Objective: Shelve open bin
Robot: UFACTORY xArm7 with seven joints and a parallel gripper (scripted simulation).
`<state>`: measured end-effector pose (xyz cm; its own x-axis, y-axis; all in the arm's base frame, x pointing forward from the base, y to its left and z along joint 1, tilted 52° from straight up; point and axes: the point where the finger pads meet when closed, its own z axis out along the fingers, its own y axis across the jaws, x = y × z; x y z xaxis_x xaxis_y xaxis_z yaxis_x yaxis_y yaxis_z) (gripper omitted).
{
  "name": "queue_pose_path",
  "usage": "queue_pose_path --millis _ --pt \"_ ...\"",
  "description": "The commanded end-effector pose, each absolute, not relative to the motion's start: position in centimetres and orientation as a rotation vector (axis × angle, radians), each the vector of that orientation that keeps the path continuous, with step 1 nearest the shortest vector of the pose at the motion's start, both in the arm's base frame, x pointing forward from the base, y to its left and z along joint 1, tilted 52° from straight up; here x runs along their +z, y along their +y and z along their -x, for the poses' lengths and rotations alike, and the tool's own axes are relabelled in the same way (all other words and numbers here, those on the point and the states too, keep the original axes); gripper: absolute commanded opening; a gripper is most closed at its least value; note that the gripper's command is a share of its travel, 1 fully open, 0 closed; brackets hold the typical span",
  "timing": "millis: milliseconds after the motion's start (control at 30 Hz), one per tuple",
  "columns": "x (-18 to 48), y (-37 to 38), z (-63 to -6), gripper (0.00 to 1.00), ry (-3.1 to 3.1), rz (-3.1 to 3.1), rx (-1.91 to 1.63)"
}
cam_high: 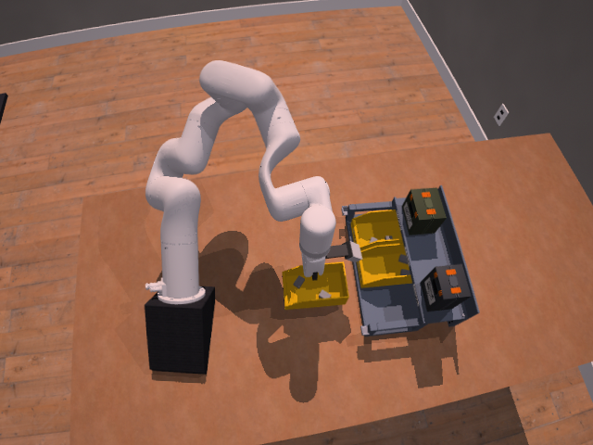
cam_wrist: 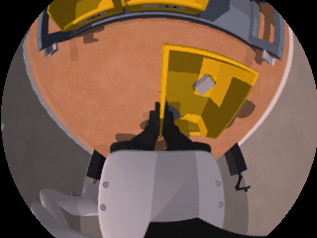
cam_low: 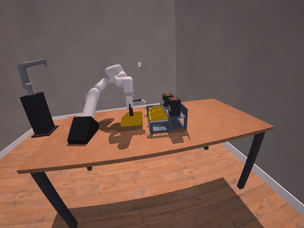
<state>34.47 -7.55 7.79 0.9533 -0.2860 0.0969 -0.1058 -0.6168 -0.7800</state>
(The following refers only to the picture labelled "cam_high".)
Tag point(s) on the black tool case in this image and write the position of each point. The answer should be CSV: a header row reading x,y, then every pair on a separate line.
x,y
445,287

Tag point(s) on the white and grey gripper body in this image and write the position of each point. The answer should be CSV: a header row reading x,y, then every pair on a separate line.
x,y
311,265

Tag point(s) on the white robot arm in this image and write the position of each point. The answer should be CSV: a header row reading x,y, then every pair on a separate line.
x,y
180,199

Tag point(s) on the dark olive case with orange latches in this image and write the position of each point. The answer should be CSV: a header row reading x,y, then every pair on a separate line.
x,y
423,210

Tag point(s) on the yellow bin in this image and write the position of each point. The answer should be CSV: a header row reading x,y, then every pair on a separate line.
x,y
333,281
376,224
382,261

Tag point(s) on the grey metal shelf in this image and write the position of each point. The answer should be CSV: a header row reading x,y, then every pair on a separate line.
x,y
392,308

